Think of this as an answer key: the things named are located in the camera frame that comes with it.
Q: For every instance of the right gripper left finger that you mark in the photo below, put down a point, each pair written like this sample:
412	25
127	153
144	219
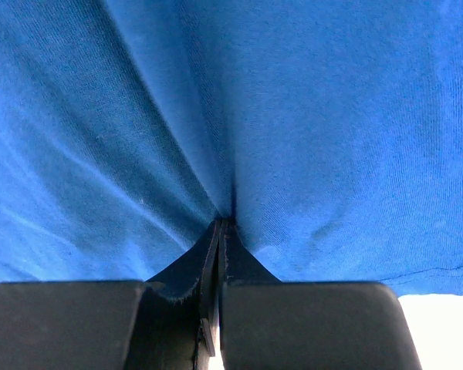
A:
166	322

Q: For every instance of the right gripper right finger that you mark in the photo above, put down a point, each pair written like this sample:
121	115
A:
269	324

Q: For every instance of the blue t shirt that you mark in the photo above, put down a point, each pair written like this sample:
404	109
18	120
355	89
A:
331	131

